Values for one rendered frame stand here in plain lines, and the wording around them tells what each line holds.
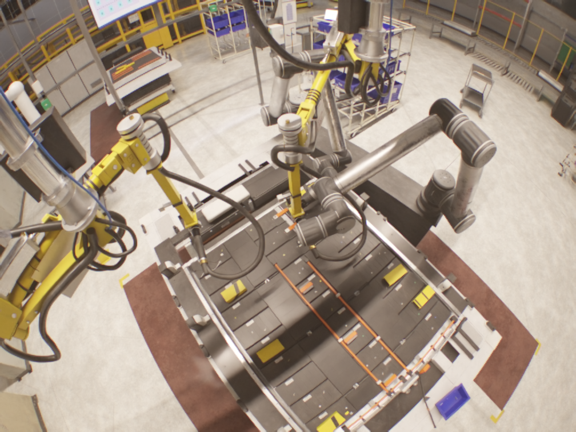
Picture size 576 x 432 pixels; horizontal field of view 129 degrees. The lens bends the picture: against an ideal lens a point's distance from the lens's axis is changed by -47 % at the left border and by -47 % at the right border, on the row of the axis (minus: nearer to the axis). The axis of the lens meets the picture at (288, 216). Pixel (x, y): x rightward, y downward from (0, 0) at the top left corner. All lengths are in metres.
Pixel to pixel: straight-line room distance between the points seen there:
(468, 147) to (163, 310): 3.01
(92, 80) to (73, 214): 9.08
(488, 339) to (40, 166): 2.54
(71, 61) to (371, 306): 9.76
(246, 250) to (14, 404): 4.02
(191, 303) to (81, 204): 1.28
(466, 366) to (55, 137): 2.41
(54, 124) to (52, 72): 9.04
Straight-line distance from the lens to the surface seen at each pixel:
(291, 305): 1.59
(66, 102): 10.02
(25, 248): 1.02
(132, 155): 1.06
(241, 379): 1.74
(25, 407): 4.60
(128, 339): 3.25
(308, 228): 1.10
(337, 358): 1.56
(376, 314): 1.63
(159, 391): 3.01
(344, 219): 1.10
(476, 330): 2.15
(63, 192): 0.78
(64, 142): 0.81
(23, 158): 0.73
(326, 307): 1.60
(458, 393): 2.06
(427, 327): 1.74
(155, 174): 1.20
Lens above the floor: 2.56
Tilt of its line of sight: 57 degrees down
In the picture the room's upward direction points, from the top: 7 degrees counter-clockwise
